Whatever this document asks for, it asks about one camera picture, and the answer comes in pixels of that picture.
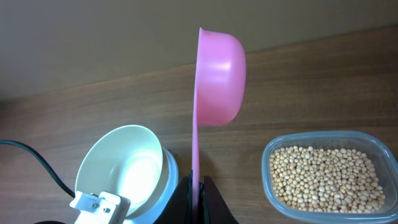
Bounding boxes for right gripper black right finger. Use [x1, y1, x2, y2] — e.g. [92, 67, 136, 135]
[202, 176, 239, 224]

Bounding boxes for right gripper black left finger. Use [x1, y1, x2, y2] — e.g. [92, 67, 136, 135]
[154, 173, 193, 224]

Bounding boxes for white bowl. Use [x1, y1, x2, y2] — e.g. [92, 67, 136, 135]
[75, 125, 164, 217]

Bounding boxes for pink plastic scoop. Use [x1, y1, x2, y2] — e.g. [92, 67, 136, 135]
[192, 28, 246, 223]

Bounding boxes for white digital kitchen scale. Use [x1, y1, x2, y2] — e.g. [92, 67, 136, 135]
[123, 147, 178, 224]

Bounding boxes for soybeans in container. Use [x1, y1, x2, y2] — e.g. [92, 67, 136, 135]
[269, 146, 386, 213]

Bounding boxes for clear plastic container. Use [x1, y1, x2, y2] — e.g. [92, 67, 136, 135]
[261, 131, 397, 223]

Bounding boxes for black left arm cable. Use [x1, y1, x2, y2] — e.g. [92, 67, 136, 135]
[0, 139, 77, 198]

